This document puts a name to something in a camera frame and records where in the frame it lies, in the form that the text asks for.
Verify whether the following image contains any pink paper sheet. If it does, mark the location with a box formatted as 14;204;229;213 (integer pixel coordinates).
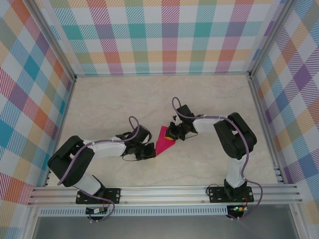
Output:
155;125;176;157

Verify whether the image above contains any aluminium mounting rail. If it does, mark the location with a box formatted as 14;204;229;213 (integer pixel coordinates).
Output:
27;183;304;207

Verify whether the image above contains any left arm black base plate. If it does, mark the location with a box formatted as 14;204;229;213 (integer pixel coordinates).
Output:
76;188;122;205

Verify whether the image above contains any long aluminium table edge rail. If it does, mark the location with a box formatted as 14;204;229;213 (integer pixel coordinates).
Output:
74;71;251;78

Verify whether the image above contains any perforated metal cable tray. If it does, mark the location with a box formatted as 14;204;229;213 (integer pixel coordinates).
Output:
39;208;229;217

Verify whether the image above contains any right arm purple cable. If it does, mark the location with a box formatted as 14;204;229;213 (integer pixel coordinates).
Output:
171;97;264;221

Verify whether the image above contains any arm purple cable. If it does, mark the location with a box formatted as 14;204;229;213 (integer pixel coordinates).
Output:
57;116;143;224
171;97;264;221

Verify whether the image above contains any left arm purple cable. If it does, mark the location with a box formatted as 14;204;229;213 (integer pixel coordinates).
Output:
57;116;143;224

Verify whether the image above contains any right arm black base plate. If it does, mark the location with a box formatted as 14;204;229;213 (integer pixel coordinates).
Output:
208;186;254;203

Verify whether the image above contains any aluminium table side rail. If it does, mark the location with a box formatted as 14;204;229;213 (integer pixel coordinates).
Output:
43;77;77;187
248;76;286;185

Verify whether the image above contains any aluminium corner post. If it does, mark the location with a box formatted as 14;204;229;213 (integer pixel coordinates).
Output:
248;0;297;80
26;0;77;82

